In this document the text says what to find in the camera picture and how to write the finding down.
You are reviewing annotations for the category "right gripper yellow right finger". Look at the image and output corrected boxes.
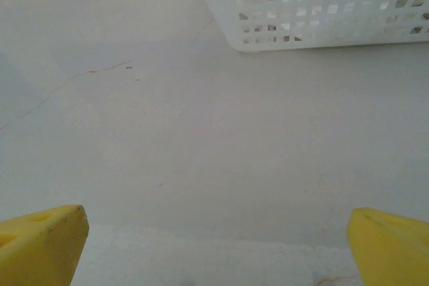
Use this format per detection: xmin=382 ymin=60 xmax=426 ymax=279
xmin=347 ymin=207 xmax=429 ymax=286

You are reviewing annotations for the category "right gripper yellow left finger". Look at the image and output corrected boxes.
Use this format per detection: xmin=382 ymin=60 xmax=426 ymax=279
xmin=0 ymin=204 xmax=90 ymax=286

